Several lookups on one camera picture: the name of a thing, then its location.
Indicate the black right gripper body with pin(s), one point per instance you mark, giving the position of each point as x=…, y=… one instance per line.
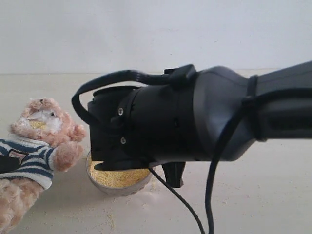
x=151, y=125

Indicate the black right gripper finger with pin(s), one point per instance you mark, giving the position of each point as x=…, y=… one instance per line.
x=173, y=172

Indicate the plush teddy bear striped sweater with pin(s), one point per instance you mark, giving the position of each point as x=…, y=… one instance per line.
x=43, y=140

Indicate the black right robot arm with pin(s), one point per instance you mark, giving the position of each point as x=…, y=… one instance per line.
x=236, y=111

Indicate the yellow millet grain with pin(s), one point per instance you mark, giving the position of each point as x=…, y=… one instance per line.
x=117, y=179

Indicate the steel bowl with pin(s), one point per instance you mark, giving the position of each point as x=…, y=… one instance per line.
x=118, y=192

